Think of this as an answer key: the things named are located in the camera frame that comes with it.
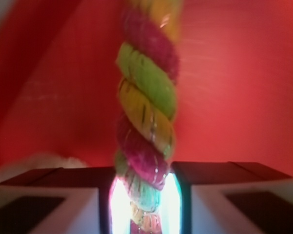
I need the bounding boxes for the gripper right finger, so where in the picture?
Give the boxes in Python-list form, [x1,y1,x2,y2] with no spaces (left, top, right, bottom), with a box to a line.
[172,162,293,234]

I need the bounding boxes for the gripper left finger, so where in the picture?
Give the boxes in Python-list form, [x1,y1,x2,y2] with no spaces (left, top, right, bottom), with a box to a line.
[0,167,115,234]

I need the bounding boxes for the multicolored twisted rope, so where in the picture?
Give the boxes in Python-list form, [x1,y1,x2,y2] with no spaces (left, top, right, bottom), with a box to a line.
[113,0,184,234]

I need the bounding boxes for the red plastic tray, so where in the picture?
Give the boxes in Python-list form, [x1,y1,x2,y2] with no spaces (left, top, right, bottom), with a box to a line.
[0,0,293,176]

